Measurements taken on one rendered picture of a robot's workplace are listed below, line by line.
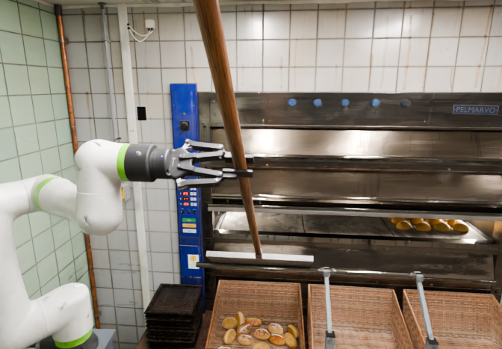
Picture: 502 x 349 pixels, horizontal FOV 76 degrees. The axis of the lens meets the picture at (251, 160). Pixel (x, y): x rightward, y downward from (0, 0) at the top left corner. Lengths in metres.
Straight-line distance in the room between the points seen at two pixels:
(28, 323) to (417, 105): 2.04
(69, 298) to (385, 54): 1.88
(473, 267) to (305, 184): 1.20
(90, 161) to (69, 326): 0.71
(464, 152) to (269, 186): 1.16
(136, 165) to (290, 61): 1.36
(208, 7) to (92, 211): 0.57
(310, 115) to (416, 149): 0.65
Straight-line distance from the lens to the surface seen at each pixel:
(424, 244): 2.38
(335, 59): 2.00
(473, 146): 2.29
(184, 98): 2.02
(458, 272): 2.55
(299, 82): 1.97
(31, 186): 1.24
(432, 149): 2.19
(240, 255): 1.74
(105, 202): 0.84
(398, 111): 2.10
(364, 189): 2.13
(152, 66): 2.12
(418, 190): 2.23
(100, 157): 0.82
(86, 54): 2.30
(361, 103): 2.04
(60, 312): 1.33
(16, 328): 1.32
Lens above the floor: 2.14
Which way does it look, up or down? 13 degrees down
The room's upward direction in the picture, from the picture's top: straight up
